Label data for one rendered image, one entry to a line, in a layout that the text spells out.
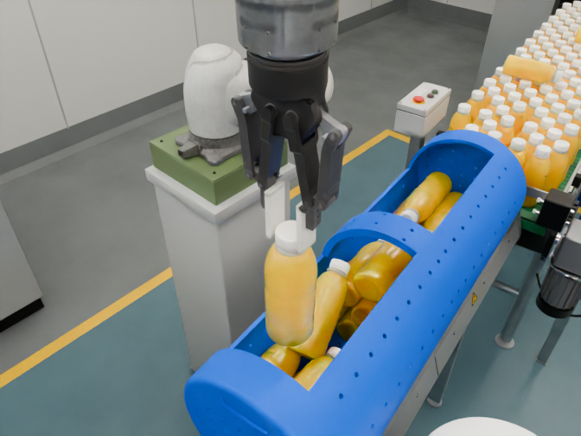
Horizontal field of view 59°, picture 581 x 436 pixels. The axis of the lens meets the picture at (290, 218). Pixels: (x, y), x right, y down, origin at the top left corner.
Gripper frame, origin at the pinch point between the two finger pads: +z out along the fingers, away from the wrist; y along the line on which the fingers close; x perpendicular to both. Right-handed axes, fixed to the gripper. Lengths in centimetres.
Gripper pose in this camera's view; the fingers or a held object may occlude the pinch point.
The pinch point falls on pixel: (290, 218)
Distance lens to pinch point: 59.1
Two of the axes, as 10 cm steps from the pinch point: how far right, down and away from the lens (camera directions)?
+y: 8.0, 3.7, -4.6
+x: 5.9, -5.2, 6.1
